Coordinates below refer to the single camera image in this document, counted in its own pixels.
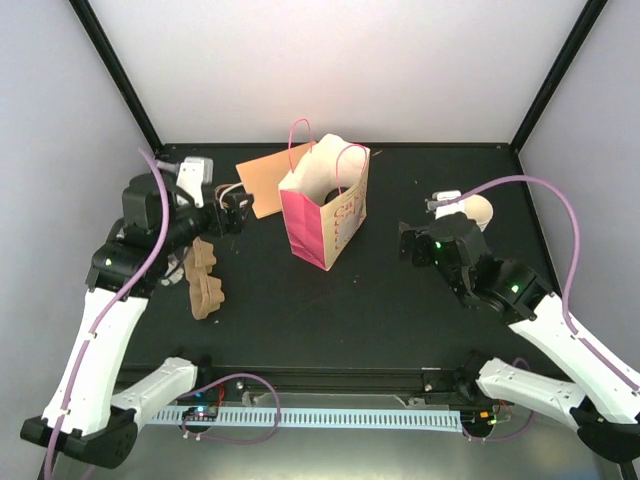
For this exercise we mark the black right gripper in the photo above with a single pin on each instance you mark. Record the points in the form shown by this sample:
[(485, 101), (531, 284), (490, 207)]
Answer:
[(407, 233)]

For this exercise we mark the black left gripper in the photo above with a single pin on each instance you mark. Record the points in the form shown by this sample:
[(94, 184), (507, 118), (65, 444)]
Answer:
[(236, 220)]

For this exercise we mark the stack of paper cups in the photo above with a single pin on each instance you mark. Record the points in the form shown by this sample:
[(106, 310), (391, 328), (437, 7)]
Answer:
[(479, 209)]

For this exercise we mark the cream cakes paper bag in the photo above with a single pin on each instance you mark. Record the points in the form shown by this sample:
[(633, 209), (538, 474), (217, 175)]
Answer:
[(318, 233)]

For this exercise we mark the brown pulp cup carriers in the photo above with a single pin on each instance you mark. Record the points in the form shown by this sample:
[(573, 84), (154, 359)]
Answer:
[(205, 291)]

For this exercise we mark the white straws bundle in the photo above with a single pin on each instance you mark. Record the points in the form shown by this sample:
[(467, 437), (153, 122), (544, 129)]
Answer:
[(175, 271)]

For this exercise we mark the black cup lid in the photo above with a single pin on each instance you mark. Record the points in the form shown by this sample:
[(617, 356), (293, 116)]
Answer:
[(333, 194)]

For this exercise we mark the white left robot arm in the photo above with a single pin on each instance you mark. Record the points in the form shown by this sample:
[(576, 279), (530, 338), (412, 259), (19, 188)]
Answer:
[(85, 419)]

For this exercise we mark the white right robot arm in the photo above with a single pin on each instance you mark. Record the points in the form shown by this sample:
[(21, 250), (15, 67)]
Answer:
[(599, 399)]

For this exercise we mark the plain brown paper bag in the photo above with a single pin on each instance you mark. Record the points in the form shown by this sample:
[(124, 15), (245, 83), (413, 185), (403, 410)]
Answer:
[(261, 177)]

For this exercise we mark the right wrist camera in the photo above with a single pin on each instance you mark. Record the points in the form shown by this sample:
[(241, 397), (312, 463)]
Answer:
[(443, 203)]

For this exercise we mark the light blue cable duct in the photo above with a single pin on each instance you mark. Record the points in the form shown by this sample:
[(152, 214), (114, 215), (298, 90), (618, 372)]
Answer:
[(319, 418)]

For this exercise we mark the black frame post left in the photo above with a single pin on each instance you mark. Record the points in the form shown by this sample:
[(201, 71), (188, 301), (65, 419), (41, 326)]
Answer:
[(101, 43)]

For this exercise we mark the black frame post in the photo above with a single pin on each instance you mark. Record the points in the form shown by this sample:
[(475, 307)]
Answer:
[(570, 48), (101, 43)]

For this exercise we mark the black frame post right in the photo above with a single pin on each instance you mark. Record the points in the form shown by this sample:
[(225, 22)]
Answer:
[(570, 48)]

